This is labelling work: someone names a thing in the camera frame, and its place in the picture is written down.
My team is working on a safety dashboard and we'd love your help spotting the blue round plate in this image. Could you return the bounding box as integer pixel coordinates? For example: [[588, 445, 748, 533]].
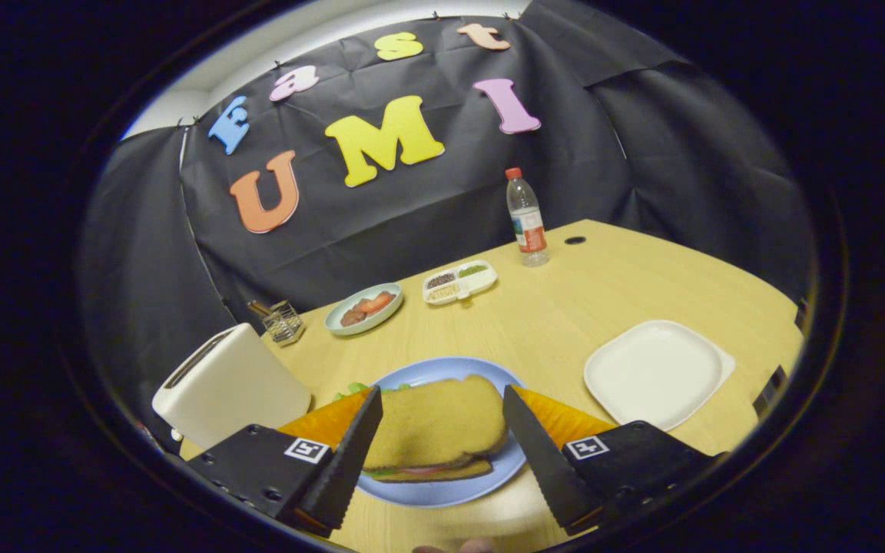
[[356, 356, 528, 508]]

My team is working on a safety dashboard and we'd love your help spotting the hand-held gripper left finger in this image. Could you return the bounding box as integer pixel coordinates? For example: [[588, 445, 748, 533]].
[[185, 386, 383, 537]]

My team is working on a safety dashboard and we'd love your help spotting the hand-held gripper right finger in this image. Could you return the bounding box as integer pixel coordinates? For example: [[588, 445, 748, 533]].
[[502, 386, 720, 536]]

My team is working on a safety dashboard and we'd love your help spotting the green lettuce leaf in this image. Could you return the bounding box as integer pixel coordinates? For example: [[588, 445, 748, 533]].
[[333, 382, 413, 478]]

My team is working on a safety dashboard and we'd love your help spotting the white divided seasoning dish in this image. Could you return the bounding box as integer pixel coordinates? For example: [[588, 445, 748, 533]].
[[423, 260, 499, 306]]

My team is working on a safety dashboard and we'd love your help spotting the brown bread slice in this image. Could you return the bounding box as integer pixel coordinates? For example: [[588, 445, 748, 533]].
[[366, 459, 493, 483], [362, 375, 508, 471]]

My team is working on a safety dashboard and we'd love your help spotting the pale green round plate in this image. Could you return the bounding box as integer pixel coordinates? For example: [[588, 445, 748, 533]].
[[324, 283, 404, 336]]

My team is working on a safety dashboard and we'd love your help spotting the metal wire utensil holder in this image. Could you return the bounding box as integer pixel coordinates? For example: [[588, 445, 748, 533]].
[[247, 300, 307, 346]]

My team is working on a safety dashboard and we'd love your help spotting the white square plate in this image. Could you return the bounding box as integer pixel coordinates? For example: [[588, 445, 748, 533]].
[[584, 320, 737, 432]]

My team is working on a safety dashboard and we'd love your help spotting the white toaster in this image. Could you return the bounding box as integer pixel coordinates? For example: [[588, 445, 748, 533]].
[[152, 323, 313, 452]]

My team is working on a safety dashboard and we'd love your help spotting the clear plastic water bottle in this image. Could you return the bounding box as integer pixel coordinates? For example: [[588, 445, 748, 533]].
[[505, 167, 550, 267]]

